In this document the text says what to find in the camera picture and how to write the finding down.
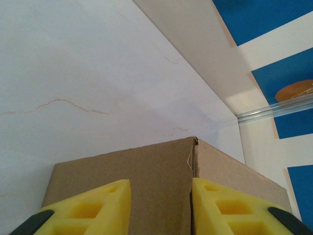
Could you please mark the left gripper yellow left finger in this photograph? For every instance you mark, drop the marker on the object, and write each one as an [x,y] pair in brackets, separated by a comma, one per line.
[93,210]

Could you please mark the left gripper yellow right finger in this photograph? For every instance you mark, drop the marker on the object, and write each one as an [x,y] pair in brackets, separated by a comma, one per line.
[234,210]

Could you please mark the brown cardboard box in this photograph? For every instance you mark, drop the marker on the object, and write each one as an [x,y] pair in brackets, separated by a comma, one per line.
[156,166]

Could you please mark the aluminium frame post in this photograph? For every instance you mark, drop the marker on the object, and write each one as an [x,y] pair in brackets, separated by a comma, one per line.
[276,109]

